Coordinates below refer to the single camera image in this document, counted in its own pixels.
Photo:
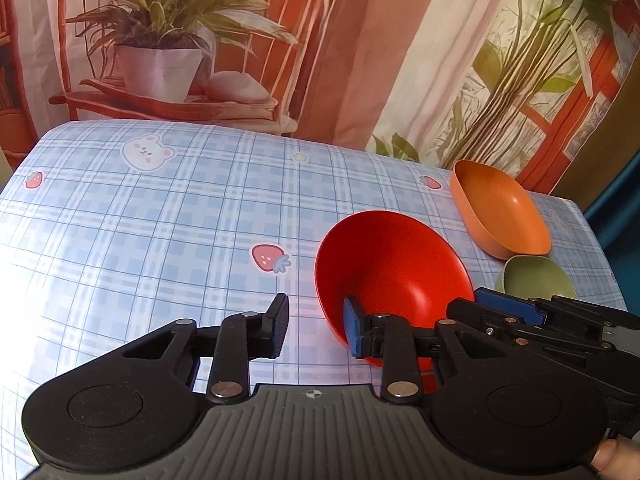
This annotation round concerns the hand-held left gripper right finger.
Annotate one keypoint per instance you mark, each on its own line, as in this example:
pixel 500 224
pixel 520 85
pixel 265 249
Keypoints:
pixel 356 327

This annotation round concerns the orange bowl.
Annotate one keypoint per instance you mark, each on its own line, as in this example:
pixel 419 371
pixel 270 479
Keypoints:
pixel 500 210

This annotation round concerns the blue plaid tablecloth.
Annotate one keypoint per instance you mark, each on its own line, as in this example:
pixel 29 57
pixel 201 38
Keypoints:
pixel 150 240

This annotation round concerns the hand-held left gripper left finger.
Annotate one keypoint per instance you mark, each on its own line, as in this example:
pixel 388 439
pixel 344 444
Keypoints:
pixel 276 327

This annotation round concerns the person's right hand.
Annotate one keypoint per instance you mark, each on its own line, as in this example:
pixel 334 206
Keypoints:
pixel 620 455

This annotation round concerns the printed wall tapestry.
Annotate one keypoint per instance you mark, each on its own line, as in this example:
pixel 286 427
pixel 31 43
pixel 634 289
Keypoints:
pixel 360 60

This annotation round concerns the green bowl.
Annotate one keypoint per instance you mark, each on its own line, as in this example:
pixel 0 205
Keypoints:
pixel 535 277

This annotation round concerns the red bowl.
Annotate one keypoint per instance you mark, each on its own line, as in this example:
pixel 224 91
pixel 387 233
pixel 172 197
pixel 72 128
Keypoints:
pixel 395 260

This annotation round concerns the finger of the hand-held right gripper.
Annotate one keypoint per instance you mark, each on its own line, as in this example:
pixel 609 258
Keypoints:
pixel 475 312
pixel 510 305

